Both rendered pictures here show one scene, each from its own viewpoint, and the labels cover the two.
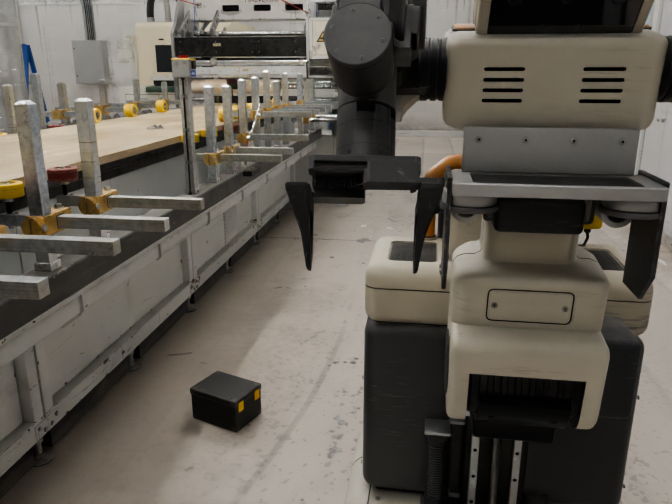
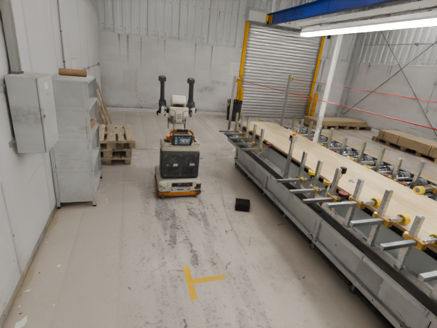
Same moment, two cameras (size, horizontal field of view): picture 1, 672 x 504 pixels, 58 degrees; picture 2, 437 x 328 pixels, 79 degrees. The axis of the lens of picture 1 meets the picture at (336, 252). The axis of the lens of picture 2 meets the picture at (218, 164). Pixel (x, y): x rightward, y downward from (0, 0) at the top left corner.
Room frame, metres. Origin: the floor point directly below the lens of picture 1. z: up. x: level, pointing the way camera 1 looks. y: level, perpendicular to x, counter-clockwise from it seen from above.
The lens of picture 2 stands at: (4.65, -1.49, 1.89)
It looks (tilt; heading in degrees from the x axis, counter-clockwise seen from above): 21 degrees down; 153
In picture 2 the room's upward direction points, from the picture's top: 6 degrees clockwise
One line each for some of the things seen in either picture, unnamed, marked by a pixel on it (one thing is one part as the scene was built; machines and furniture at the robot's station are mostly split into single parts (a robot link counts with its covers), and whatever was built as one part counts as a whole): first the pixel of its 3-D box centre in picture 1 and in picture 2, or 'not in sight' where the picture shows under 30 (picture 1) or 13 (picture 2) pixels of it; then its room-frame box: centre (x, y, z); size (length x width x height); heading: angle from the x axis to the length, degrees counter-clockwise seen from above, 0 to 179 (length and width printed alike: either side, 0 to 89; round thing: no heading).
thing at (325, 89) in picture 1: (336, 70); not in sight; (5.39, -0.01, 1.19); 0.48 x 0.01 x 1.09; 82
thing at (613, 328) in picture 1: (550, 380); not in sight; (0.90, -0.36, 0.68); 0.28 x 0.27 x 0.25; 81
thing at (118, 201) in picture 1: (130, 202); (255, 149); (1.71, 0.59, 0.81); 0.43 x 0.03 x 0.04; 82
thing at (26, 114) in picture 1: (39, 202); (253, 139); (1.44, 0.72, 0.87); 0.04 x 0.04 x 0.48; 82
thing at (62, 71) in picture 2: not in sight; (73, 72); (0.74, -1.62, 1.59); 0.30 x 0.08 x 0.08; 82
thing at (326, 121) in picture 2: not in sight; (335, 121); (-2.53, 7.09, 0.23); 2.41 x 0.77 x 0.17; 84
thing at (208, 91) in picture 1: (211, 142); (300, 172); (2.67, 0.54, 0.88); 0.04 x 0.04 x 0.48; 82
